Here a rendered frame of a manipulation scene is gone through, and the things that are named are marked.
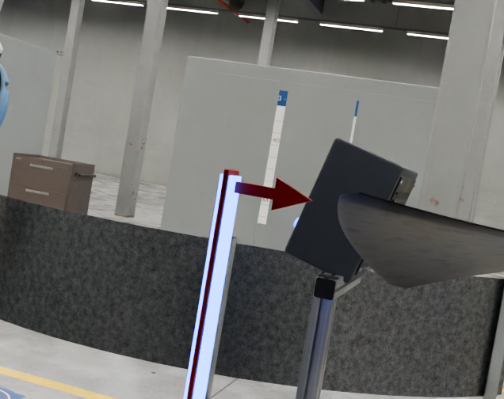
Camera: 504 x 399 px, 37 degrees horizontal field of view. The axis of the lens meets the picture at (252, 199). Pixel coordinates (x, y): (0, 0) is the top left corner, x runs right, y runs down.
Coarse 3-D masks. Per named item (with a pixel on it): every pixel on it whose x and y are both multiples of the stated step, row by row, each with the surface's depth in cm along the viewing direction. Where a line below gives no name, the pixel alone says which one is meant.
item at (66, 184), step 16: (16, 160) 705; (32, 160) 701; (48, 160) 727; (64, 160) 741; (16, 176) 705; (32, 176) 701; (48, 176) 697; (64, 176) 693; (80, 176) 696; (16, 192) 704; (32, 192) 700; (48, 192) 696; (64, 192) 693; (80, 192) 715; (64, 208) 693; (80, 208) 720
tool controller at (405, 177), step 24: (336, 144) 111; (336, 168) 111; (360, 168) 110; (384, 168) 108; (408, 168) 120; (312, 192) 112; (336, 192) 111; (384, 192) 108; (408, 192) 128; (312, 216) 112; (336, 216) 111; (288, 240) 113; (312, 240) 112; (336, 240) 111; (312, 264) 112; (336, 264) 111; (360, 264) 111
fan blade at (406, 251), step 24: (360, 192) 43; (360, 216) 47; (384, 216) 45; (408, 216) 44; (432, 216) 43; (360, 240) 54; (384, 240) 52; (408, 240) 51; (432, 240) 50; (456, 240) 49; (480, 240) 47; (384, 264) 59; (408, 264) 58; (432, 264) 58; (456, 264) 57; (480, 264) 57
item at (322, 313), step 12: (324, 276) 106; (312, 300) 106; (324, 300) 106; (336, 300) 108; (312, 312) 106; (324, 312) 106; (312, 324) 106; (324, 324) 106; (312, 336) 106; (324, 336) 106; (312, 348) 107; (324, 348) 106; (312, 360) 107; (324, 360) 107; (300, 372) 107; (312, 372) 106; (300, 384) 107; (312, 384) 106; (300, 396) 107; (312, 396) 106
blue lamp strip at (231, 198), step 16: (224, 208) 54; (224, 224) 54; (224, 240) 55; (224, 256) 56; (224, 272) 56; (208, 304) 55; (208, 320) 55; (208, 336) 55; (208, 352) 56; (208, 368) 57
